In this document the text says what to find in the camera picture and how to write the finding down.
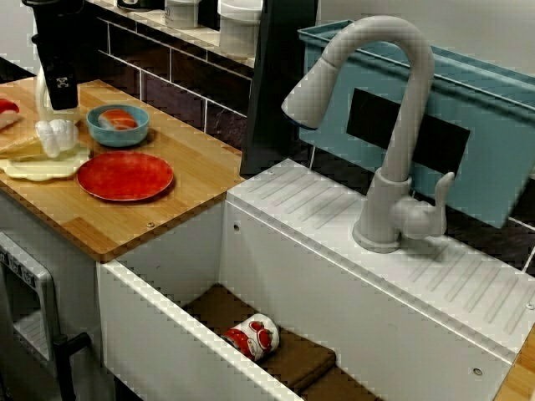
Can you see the plain white canister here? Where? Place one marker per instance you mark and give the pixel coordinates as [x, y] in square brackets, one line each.
[238, 33]

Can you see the light blue bowl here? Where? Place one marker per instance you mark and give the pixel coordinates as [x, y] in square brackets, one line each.
[117, 138]

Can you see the grey toy oven door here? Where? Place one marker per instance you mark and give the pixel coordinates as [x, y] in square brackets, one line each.
[42, 292]

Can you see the red plate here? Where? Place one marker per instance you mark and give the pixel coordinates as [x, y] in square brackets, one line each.
[125, 175]

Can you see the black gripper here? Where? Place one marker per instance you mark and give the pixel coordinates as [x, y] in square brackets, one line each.
[58, 50]

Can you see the tomato soup can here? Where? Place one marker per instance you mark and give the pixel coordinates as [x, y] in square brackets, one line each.
[255, 336]

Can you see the salmon sushi toy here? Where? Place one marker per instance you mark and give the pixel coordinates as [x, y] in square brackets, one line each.
[119, 120]

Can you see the grey toy faucet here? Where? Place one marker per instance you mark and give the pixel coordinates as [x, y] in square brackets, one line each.
[401, 146]

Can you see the white jar with label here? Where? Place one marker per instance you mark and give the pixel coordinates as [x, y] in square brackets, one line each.
[181, 14]

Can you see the cream scalloped plate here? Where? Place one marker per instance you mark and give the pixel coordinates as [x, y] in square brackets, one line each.
[37, 171]

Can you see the white toy kitchen sink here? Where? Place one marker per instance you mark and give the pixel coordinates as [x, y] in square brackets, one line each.
[334, 292]

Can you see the brown folded cloth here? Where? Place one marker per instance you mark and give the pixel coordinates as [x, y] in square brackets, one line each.
[301, 363]

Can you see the white toy detergent bottle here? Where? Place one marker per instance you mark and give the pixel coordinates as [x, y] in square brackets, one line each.
[40, 98]

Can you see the black-lidded jar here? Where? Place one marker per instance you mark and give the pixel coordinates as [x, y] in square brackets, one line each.
[140, 4]

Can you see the black upright post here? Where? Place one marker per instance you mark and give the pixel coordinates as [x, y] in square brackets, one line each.
[271, 104]

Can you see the light blue plastic bin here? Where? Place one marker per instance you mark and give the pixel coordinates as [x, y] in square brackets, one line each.
[480, 104]

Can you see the black rectangular label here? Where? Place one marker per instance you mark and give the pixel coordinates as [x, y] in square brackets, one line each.
[439, 142]

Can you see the red tuna sushi toy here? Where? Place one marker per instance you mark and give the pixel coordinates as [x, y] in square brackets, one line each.
[6, 110]

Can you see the toy ice cream cone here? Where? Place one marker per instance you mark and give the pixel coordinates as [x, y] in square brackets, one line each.
[58, 135]

